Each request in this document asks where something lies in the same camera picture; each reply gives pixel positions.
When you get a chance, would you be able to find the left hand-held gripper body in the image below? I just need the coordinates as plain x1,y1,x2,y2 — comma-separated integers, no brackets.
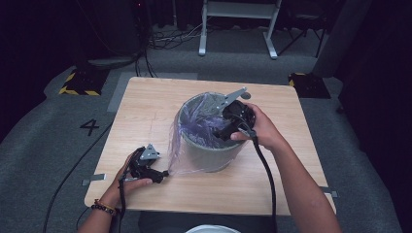
129,144,163,183

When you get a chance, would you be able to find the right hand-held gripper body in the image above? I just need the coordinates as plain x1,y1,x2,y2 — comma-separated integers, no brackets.
213,86,257,141

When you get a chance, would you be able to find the green plastic bin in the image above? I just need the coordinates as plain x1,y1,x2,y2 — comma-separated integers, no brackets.
177,91,254,174

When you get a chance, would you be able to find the purple plastic bag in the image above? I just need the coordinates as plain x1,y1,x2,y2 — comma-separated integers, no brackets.
167,91,247,176

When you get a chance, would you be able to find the person's right hand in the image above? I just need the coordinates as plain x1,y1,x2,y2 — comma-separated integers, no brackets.
230,102,290,152

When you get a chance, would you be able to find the person's left hand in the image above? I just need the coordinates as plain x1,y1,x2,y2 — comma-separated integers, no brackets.
102,154,153,210

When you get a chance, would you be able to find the wooden table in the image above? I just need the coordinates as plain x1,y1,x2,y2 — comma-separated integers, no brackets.
84,76,337,217

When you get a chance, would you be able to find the black folding stand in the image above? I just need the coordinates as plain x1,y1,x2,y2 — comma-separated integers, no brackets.
278,13,328,59

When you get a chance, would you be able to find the grey column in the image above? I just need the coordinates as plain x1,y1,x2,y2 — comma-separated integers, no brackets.
311,0,373,79

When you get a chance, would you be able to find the black equipment stand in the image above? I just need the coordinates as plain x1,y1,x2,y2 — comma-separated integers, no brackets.
74,0,149,72

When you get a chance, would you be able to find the left hand-held gripper black cable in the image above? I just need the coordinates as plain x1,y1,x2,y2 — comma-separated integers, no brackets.
115,147,144,233

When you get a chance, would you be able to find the hand-held gripper black cable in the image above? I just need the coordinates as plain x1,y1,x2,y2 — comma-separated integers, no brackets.
115,147,144,233
237,127,279,233

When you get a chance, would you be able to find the grey metal table bracket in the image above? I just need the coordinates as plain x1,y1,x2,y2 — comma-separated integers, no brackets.
319,185,339,199
81,173,107,187

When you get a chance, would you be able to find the beaded bracelet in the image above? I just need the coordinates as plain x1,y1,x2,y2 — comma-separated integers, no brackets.
90,198,117,216

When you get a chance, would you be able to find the right hand-held gripper black cable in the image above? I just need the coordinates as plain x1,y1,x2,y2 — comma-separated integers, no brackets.
237,127,279,233

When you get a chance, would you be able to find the long black floor cable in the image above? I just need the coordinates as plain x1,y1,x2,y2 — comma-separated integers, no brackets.
43,121,114,233

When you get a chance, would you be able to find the black yellow striped base plate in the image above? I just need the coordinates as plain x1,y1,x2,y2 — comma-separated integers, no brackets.
288,72,332,100
58,67,110,97

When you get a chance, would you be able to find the tangle of floor cables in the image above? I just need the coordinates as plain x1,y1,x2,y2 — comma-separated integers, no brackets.
147,22,208,51

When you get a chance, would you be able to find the white metal stand frame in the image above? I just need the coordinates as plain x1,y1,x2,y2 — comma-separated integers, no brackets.
198,0,283,60

